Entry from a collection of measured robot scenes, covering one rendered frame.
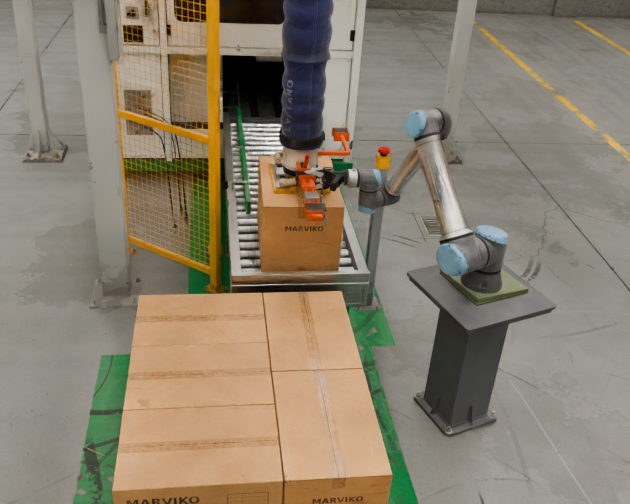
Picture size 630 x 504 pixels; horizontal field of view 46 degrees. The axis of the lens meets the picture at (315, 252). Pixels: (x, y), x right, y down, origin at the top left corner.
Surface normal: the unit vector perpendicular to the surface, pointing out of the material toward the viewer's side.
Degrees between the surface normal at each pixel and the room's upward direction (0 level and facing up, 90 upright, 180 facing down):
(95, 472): 0
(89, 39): 90
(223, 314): 0
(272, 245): 90
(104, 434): 0
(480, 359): 90
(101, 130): 90
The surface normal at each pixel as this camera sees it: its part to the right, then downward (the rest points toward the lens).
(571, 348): 0.06, -0.86
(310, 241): 0.11, 0.52
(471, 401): 0.44, 0.48
